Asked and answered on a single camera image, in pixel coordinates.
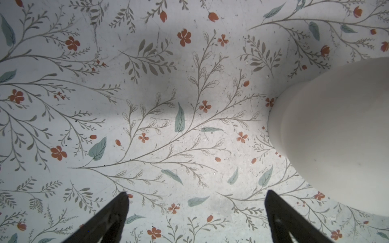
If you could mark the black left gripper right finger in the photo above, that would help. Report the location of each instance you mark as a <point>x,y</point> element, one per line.
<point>286,223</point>

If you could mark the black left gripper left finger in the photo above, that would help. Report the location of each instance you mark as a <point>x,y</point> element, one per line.
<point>106,226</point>

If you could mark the white dome with screws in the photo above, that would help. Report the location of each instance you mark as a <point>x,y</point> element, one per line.
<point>334,130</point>

